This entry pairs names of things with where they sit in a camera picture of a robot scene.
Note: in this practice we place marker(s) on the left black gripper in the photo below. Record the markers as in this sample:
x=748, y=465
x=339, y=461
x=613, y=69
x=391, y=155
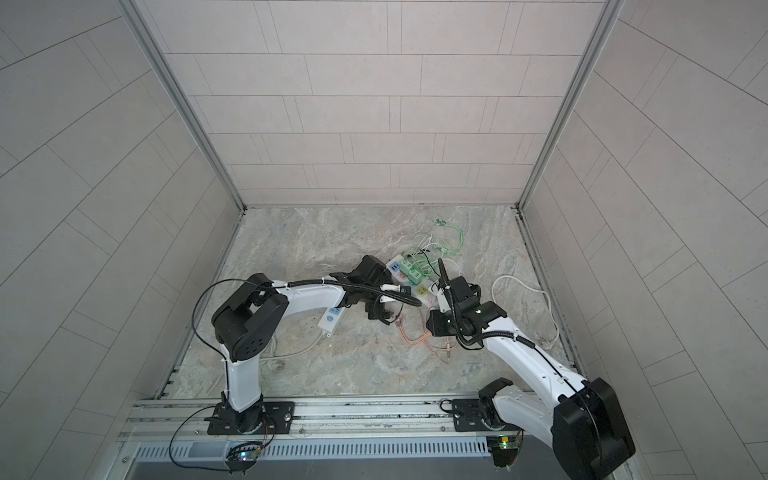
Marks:
x=379, y=311

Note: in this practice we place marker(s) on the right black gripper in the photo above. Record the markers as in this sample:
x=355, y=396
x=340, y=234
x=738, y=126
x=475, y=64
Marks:
x=435, y=327

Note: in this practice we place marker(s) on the white blue socket power strip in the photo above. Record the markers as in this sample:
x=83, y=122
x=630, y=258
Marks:
x=330, y=319

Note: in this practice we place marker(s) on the white multicolour socket power strip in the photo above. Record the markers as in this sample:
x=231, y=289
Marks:
x=428, y=291

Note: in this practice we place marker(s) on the green charger adapter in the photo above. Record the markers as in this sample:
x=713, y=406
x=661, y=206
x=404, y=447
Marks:
x=422, y=264
x=413, y=275

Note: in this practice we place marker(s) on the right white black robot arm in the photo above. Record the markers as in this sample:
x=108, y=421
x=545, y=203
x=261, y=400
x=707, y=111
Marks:
x=580, y=419

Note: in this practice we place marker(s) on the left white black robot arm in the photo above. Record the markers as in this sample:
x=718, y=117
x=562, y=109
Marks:
x=246, y=322

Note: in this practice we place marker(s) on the right green circuit board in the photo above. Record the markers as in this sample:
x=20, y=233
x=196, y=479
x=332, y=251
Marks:
x=504, y=450

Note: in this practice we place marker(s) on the green circuit board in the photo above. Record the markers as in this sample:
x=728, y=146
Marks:
x=240, y=458
x=504, y=450

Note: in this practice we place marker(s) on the left green circuit board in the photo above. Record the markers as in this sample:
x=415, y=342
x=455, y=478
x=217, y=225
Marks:
x=240, y=458

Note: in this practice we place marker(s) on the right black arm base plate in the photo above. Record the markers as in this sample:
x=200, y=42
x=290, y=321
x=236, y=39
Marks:
x=475, y=415

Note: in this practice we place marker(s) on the aluminium mounting rail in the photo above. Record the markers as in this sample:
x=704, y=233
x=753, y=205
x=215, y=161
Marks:
x=375, y=416

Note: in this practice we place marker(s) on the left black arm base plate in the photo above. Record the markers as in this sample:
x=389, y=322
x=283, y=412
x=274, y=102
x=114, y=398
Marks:
x=279, y=417

